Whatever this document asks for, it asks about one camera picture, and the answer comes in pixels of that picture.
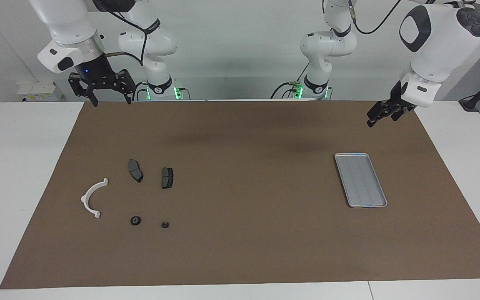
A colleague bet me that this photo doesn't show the white power strip box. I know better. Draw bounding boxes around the white power strip box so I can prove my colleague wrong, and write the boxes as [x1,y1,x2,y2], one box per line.
[17,81,63,102]

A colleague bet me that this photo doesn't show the white curved plastic bracket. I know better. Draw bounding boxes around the white curved plastic bracket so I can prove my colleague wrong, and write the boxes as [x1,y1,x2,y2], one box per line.
[81,178,109,219]

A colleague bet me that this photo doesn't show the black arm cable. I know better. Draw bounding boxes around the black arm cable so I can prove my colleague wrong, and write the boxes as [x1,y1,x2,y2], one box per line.
[94,0,150,67]
[348,0,403,35]

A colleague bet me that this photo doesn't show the silver metal tray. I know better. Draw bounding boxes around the silver metal tray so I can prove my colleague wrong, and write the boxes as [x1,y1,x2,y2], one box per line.
[334,153,388,208]

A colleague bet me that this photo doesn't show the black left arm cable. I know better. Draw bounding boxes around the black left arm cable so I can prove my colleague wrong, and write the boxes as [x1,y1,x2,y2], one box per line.
[348,0,403,35]

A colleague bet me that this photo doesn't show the black base cables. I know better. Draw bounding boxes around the black base cables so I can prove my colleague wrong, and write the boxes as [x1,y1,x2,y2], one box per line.
[270,62,310,100]

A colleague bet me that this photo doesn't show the brown table mat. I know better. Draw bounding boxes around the brown table mat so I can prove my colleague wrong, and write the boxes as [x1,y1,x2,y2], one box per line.
[0,100,480,289]

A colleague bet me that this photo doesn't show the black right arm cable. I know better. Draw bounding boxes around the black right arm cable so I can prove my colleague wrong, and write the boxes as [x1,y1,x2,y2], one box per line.
[94,0,150,67]

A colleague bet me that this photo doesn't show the long dark grey brake pad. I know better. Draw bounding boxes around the long dark grey brake pad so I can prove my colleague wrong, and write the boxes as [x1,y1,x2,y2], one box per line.
[128,159,144,183]

